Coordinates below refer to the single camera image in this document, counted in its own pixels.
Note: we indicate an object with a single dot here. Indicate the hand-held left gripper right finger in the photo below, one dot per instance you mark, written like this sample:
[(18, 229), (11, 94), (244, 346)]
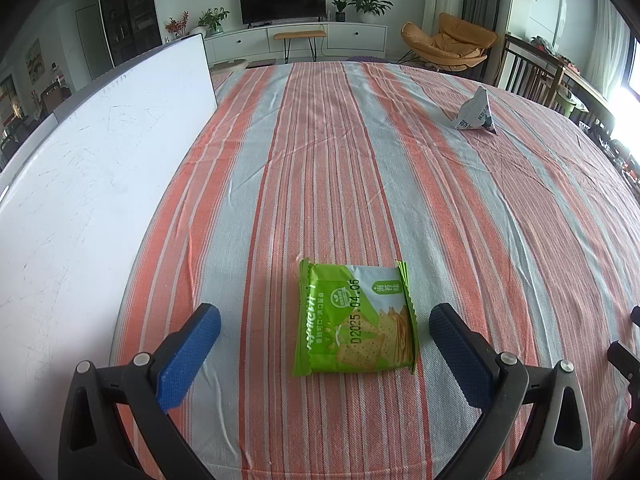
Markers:
[(460, 360)]

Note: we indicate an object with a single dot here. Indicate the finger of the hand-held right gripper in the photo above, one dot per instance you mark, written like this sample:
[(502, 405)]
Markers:
[(636, 317), (625, 360)]

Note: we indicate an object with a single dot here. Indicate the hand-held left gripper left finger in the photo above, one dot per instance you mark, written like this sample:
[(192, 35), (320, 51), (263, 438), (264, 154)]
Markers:
[(187, 355)]

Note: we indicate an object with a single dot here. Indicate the green cracker packet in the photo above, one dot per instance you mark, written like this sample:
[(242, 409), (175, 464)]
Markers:
[(350, 320)]

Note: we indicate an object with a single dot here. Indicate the white cardboard box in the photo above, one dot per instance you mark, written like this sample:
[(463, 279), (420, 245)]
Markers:
[(90, 185)]

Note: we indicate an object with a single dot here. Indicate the white triangular packet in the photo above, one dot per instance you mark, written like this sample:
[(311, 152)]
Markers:
[(475, 112)]

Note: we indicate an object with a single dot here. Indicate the pile of desk clutter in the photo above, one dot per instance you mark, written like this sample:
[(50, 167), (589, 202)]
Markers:
[(617, 150)]

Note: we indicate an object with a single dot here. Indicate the orange grey striped tablecloth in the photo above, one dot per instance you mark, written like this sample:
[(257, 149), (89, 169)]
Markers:
[(350, 170)]

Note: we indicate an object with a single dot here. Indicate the long wooden desk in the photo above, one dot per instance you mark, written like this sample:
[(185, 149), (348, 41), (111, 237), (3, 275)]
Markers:
[(585, 87)]

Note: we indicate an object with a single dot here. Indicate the bright window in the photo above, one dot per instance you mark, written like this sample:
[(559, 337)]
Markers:
[(627, 75)]

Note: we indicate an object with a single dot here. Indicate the wooden slatted chair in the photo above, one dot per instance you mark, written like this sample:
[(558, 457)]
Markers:
[(525, 72)]

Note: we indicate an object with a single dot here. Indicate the white window curtain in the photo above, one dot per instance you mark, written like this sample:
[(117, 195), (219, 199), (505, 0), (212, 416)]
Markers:
[(607, 45)]

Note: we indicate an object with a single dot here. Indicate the dining chairs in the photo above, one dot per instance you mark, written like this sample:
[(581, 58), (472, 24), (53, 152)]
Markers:
[(55, 100)]

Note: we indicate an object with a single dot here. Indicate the round pet bowl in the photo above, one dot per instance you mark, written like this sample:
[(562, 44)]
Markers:
[(230, 64)]

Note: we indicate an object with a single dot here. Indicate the purple rug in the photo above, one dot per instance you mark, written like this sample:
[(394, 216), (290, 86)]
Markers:
[(370, 59)]

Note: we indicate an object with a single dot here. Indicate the orange lounge chair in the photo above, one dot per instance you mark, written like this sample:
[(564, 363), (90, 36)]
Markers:
[(450, 42)]

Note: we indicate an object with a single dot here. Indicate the red flower bouquet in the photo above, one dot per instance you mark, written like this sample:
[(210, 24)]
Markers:
[(176, 25)]

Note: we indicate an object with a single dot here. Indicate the white television cabinet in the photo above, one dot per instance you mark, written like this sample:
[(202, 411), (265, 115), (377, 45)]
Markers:
[(360, 40)]

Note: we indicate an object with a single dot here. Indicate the leafy plant in vase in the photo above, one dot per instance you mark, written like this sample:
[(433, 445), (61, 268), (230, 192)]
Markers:
[(214, 20)]

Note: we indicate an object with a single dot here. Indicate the wooden bench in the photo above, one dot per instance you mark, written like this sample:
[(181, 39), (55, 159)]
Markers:
[(300, 36)]

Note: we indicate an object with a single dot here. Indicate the dark display cabinet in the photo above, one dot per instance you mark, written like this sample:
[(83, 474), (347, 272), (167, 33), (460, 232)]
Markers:
[(125, 10)]

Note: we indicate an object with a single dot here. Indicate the large potted plant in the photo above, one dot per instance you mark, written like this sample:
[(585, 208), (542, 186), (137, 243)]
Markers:
[(369, 5)]

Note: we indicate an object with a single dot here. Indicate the black television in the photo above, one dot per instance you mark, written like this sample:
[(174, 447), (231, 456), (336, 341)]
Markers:
[(282, 0)]

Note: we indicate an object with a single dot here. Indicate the small potted plant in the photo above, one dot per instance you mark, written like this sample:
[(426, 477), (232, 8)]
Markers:
[(340, 9)]

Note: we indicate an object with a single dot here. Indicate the framed wall picture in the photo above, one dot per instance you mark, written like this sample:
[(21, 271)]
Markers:
[(34, 62)]

